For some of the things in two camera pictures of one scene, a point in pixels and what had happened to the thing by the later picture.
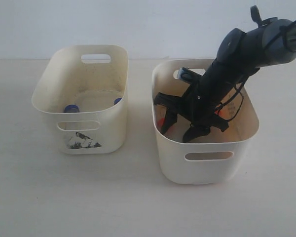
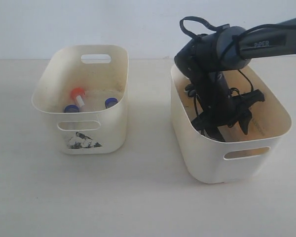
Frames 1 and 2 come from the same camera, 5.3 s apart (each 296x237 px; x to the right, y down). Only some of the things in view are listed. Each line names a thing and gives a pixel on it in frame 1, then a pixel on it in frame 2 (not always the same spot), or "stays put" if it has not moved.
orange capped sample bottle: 161,122 to 79,94
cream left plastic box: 84,92 stays put
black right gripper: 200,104 to 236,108
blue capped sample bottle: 71,108 stays put
